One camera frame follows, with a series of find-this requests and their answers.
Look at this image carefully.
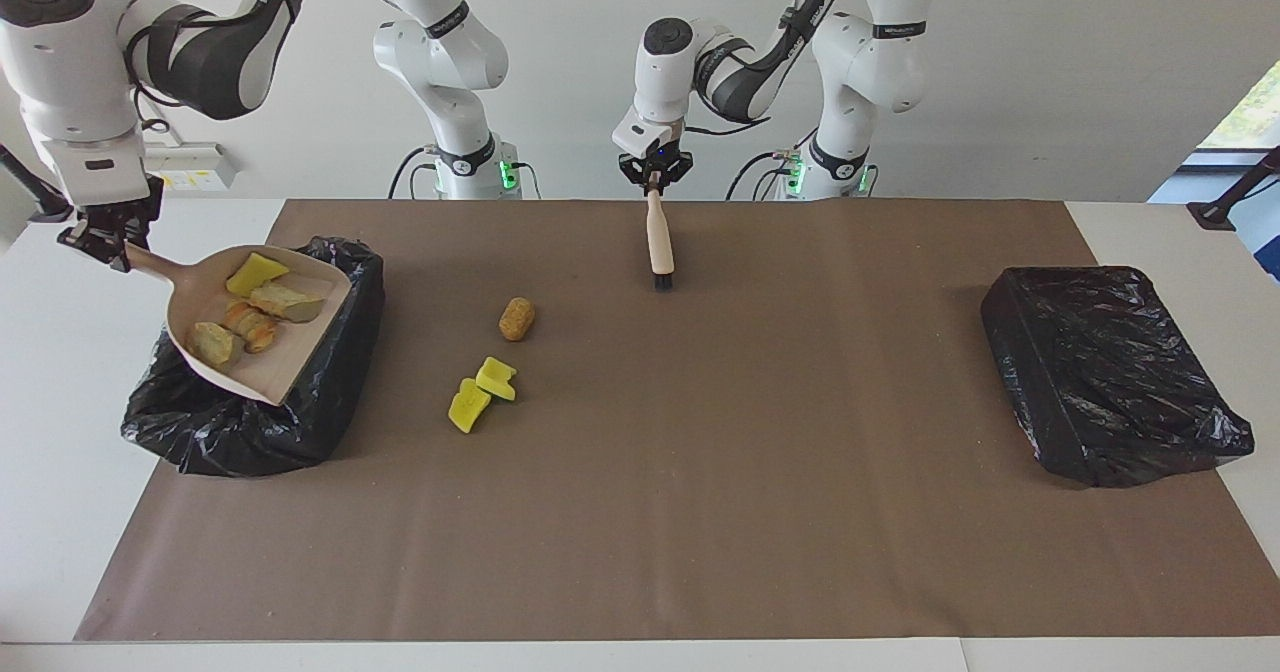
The pink handled hand brush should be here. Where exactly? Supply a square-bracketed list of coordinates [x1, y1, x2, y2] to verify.
[645, 187, 676, 291]

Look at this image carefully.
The pale bread chunk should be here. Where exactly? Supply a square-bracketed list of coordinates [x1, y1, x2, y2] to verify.
[188, 321, 246, 371]
[248, 285, 326, 324]

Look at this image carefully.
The green and yellow sponge piece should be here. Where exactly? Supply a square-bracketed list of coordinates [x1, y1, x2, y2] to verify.
[225, 252, 291, 298]

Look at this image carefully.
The orange croissant piece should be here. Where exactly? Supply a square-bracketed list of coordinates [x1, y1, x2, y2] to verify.
[223, 299, 279, 355]

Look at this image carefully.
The pink plastic dustpan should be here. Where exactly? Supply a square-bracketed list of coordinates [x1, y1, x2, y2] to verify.
[125, 244, 353, 407]

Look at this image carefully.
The open black trash bag bin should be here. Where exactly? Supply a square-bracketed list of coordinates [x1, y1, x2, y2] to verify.
[121, 237, 386, 478]

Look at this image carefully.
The flat black trash bag bin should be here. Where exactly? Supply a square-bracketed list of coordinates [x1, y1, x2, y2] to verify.
[980, 266, 1255, 490]

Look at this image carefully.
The brown paper table mat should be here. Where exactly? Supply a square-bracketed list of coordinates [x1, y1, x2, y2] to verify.
[75, 199, 1280, 643]

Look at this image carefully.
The window with green view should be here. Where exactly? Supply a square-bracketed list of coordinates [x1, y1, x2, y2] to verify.
[1195, 57, 1280, 151]

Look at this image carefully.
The black left arm base cable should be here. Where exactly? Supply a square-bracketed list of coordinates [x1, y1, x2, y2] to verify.
[727, 150, 801, 201]

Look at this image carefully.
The black arm base cable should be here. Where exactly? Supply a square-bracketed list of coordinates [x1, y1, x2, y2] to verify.
[727, 150, 801, 201]
[388, 147, 441, 200]

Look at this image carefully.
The black camera stand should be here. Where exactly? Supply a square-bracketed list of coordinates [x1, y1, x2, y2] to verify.
[0, 144, 76, 224]
[1187, 145, 1280, 232]

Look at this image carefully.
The white wall socket box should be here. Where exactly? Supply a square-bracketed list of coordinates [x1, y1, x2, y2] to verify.
[145, 142, 239, 191]

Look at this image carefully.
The black right arm base cable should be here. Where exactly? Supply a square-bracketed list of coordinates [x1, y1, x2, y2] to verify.
[388, 147, 441, 200]

